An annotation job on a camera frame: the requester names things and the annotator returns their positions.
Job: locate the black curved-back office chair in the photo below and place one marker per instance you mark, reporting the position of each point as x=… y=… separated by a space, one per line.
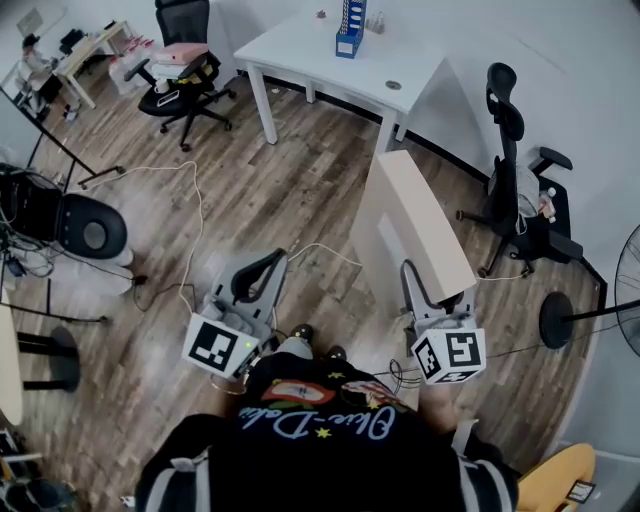
x=505 y=150

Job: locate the yellow round table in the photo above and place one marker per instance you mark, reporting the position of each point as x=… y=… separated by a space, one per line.
x=555 y=480

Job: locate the black mesh office chair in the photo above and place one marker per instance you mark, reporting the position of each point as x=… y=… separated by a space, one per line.
x=182 y=25

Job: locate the white mug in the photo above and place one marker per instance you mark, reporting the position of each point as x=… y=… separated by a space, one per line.
x=161 y=87

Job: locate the blue plastic basket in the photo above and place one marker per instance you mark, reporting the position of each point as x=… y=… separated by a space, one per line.
x=350 y=35

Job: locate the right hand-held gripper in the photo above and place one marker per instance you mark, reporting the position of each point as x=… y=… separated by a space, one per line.
x=465 y=352

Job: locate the white table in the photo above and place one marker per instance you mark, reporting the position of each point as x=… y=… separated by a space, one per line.
x=320 y=55

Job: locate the small clear glass bottles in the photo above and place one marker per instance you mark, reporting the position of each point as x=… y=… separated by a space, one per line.
x=376 y=24

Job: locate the person's grey trouser leg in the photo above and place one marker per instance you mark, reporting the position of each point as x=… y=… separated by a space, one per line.
x=295 y=348

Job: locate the beige round table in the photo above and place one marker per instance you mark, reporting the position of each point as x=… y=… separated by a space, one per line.
x=9 y=365

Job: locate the person's right forearm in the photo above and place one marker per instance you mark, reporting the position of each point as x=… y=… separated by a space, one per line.
x=440 y=407

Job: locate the black standing fan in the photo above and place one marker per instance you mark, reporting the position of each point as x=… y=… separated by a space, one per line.
x=556 y=320

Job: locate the person's left forearm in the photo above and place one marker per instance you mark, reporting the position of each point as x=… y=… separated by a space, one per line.
x=227 y=386

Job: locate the pink flat box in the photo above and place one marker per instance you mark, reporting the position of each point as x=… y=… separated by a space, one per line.
x=180 y=52

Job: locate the black round seat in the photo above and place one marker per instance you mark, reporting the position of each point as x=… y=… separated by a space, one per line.
x=92 y=232

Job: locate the yellow black object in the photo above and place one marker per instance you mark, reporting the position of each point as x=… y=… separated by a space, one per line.
x=201 y=74

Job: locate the whiteboard on black stand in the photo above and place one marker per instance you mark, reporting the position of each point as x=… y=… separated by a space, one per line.
x=15 y=130

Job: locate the person's black printed shirt torso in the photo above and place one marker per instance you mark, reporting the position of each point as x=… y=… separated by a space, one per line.
x=325 y=460

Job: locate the clear plastic bottle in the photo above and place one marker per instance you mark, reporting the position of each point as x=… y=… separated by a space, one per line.
x=548 y=205

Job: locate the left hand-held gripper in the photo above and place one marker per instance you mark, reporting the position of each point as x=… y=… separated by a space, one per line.
x=215 y=345

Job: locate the light wooden desk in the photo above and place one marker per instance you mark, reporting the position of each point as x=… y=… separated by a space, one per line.
x=82 y=52

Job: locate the beige cardboard box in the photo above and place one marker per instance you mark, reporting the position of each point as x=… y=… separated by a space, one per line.
x=415 y=210

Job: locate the person's black patterned shoe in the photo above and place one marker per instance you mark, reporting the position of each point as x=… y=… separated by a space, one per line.
x=302 y=332
x=337 y=353

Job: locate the white-edged smartphone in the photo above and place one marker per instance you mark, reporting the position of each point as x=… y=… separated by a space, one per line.
x=168 y=98

